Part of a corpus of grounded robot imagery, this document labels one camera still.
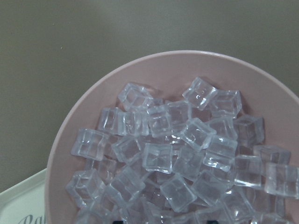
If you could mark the clear ice cubes pile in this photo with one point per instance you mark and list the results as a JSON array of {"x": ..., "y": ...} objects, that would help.
[{"x": 199, "y": 160}]

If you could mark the pink bowl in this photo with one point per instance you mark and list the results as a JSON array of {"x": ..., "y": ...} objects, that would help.
[{"x": 167, "y": 75}]

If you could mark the beige tray with cartoon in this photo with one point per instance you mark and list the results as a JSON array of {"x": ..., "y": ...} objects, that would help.
[{"x": 24, "y": 202}]

